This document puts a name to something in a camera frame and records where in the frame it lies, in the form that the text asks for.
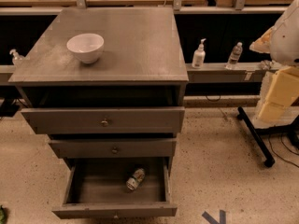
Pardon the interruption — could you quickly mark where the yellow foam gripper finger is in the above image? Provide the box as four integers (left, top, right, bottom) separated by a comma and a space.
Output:
249, 27, 274, 54
256, 66, 299, 123

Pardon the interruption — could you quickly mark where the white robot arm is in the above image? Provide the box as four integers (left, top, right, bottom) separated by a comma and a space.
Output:
249, 0, 299, 123

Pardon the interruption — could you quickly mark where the grey wooden drawer cabinet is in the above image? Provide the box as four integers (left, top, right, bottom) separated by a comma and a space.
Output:
8, 7, 190, 173

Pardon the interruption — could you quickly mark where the grey top drawer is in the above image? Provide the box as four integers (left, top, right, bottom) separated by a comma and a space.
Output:
21, 107, 185, 134

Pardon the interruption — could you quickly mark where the grey middle drawer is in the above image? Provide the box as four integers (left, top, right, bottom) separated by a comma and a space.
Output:
50, 138, 177, 159

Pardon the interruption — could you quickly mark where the grey open bottom drawer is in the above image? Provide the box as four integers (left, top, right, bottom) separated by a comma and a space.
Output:
52, 158, 177, 219

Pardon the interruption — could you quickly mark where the crumpled clear plastic wrap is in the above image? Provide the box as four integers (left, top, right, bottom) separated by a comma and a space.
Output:
260, 60, 274, 70

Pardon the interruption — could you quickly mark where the clear plastic water bottle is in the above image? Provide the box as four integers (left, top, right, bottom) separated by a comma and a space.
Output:
225, 42, 243, 69

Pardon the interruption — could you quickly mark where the black stand base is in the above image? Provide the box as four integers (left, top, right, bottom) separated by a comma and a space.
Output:
237, 107, 299, 168

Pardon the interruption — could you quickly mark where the white lotion pump bottle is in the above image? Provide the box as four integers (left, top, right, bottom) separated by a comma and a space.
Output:
192, 38, 206, 68

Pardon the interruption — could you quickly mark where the white ceramic bowl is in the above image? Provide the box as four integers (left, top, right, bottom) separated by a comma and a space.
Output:
66, 34, 105, 63

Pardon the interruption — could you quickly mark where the grey metal shelf rail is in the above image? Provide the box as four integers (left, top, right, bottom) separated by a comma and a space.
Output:
186, 63, 281, 84

